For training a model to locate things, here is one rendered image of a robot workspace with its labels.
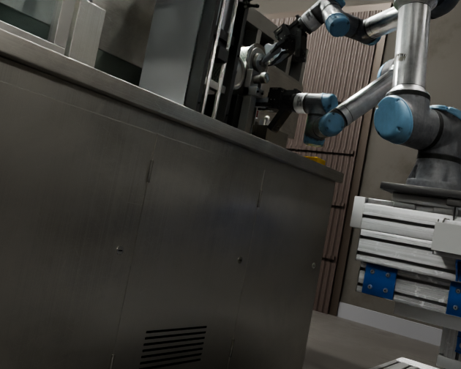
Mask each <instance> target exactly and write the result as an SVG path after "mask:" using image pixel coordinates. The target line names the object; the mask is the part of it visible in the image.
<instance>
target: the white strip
mask: <svg viewBox="0 0 461 369"><path fill-rule="evenodd" d="M203 2H204V0H156V4H155V8H154V14H153V18H152V22H151V28H150V32H149V39H148V43H147V47H146V54H145V58H144V61H143V68H142V72H141V76H140V83H139V87H140V88H142V89H145V90H147V91H149V92H152V93H154V94H157V95H159V96H161V97H164V98H166V99H168V100H171V101H173V102H175V103H178V104H180V105H183V104H184V98H185V94H186V90H187V83H188V79H189V75H190V68H191V64H192V58H193V54H194V50H195V42H196V38H197V34H198V27H199V23H200V17H201V13H202V9H203Z"/></svg>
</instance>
